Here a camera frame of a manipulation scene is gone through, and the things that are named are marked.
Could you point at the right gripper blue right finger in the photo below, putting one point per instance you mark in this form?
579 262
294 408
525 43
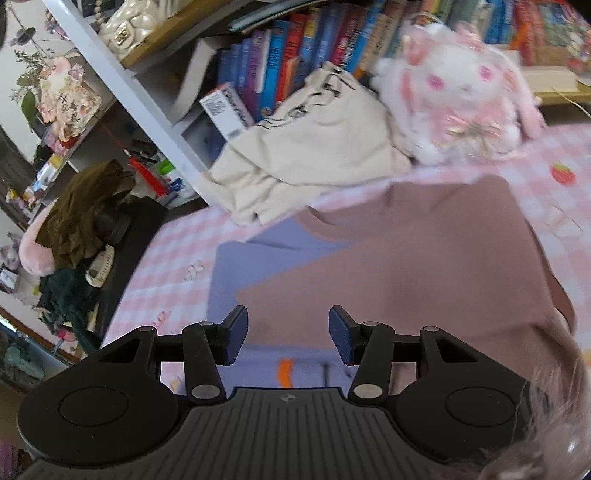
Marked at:
370 347

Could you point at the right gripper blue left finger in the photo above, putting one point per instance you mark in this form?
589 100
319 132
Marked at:
207 345

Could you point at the purple and pink knit sweater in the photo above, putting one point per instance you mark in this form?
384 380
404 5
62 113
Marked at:
457 256

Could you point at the dark green garment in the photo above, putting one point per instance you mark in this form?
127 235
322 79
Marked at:
66 300

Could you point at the white lotion bottle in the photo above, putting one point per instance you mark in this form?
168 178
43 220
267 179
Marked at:
175 181

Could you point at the olive green garment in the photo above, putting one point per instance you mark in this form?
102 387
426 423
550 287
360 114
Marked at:
92 211

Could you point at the cream canvas tote bag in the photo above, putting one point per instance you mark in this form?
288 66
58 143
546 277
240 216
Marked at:
333 133

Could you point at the pink checkered cartoon desk mat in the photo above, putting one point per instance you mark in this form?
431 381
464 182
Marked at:
551 180

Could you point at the white pink plush bunny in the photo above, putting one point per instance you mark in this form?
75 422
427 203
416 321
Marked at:
454 98

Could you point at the pink floral decoration card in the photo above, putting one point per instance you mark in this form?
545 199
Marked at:
66 102

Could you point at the row of colourful books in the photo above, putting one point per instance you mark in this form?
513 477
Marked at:
281 42

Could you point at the cream flat box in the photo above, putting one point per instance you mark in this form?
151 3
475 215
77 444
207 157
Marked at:
543 79

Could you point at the white quilted purse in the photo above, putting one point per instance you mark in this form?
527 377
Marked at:
132 23

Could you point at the white bookshelf frame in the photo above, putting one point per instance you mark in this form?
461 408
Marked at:
132 95

